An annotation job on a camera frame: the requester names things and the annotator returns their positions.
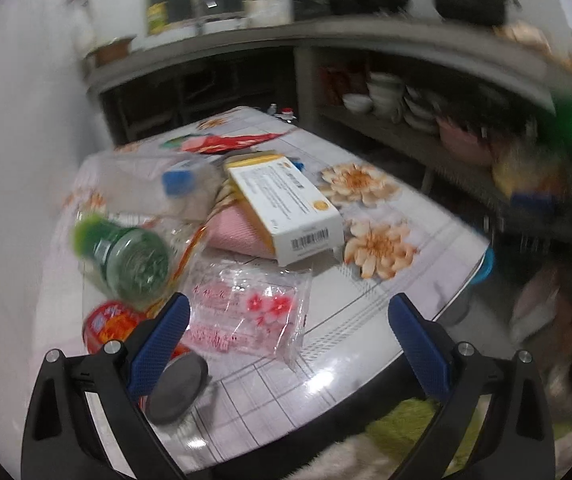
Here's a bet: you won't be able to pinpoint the clear pink flower wrapper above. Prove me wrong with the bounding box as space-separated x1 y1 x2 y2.
182 257 313 364

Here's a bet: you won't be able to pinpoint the white yellow medicine box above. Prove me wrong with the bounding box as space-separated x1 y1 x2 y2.
224 152 344 266

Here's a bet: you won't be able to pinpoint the red squirrel snack bag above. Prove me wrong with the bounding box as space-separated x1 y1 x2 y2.
158 132 284 155

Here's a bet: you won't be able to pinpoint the concrete kitchen counter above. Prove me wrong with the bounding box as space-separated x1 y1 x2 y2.
86 15 572 110

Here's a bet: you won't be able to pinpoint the green plastic jar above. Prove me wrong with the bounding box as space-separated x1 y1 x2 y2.
71 212 172 306

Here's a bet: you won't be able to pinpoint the floral plastic tablecloth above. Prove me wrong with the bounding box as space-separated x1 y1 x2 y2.
30 105 490 474

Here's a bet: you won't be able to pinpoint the pink cloth pad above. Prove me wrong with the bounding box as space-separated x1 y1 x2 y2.
206 204 276 260

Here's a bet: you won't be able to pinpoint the clear plastic bottle blue cap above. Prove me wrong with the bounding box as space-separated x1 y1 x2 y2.
79 152 223 222

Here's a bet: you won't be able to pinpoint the stacked white bowls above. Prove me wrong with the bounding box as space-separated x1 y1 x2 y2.
342 72 440 136

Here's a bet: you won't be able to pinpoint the brown metal basin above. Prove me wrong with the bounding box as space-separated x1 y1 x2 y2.
88 36 135 67

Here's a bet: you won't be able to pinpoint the cooking oil bottle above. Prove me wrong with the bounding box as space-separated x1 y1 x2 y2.
266 103 297 124

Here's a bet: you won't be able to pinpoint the yellow bottle on sill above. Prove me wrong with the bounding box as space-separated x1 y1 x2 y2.
146 1 168 35

